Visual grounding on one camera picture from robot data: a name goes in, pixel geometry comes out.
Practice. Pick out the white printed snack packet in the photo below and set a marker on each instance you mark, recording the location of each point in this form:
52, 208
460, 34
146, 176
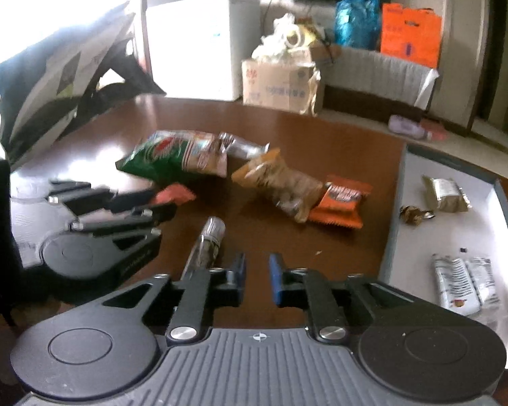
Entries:
484, 279
453, 283

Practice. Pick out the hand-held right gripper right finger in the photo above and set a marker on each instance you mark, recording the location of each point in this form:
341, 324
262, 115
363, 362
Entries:
275, 275

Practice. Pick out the brown clear peanut bag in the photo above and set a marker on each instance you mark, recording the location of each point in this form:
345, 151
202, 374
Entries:
279, 182

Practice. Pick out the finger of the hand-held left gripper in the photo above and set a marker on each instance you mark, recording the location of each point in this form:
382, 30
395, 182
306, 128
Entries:
89, 194
118, 225

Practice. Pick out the white plastic bag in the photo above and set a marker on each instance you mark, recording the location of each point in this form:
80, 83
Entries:
275, 42

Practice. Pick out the orange packet with brown print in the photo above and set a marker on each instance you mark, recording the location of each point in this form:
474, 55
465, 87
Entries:
345, 192

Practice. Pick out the small clear snack packet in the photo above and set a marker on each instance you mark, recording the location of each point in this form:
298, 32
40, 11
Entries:
209, 237

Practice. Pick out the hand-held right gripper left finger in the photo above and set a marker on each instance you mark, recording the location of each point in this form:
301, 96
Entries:
237, 270

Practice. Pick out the gold candy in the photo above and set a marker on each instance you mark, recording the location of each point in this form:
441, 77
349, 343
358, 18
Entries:
415, 215

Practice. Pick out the white chest freezer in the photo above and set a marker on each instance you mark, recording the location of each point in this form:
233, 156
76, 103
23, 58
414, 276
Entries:
194, 50

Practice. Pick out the clear foil snack packet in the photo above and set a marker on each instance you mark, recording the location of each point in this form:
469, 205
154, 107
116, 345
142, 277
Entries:
245, 148

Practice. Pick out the blue plastic bag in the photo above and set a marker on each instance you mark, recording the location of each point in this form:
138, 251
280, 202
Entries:
357, 21

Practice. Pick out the large cardboard box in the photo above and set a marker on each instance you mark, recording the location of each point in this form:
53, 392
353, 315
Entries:
275, 84

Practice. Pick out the small cardboard box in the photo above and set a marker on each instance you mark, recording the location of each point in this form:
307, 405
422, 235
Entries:
326, 53

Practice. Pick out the black and white paper bag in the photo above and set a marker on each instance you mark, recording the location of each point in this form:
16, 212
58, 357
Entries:
46, 84

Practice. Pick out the cabinet with white cloth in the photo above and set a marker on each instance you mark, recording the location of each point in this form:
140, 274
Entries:
376, 72

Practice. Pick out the yellowish tape roll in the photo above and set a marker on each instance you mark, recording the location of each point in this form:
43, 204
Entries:
296, 38

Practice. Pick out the green snack bag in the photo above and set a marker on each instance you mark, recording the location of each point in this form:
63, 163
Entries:
161, 156

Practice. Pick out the orange paper bag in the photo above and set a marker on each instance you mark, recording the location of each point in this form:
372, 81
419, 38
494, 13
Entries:
410, 38

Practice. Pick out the grey box with white inside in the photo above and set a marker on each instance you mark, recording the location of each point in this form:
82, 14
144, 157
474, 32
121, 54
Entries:
415, 245

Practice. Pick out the olive small snack packet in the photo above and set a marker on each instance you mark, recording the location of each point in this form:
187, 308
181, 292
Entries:
446, 194

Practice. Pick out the long red-orange snack packet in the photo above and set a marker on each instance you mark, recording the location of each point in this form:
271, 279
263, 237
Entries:
178, 194

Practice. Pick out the plain orange snack packet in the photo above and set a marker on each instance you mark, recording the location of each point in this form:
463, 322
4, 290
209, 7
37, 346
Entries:
334, 218

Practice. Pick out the purple packet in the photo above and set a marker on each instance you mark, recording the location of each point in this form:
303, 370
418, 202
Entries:
404, 126

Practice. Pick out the pink packet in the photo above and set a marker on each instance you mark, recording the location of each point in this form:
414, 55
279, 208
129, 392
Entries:
436, 132

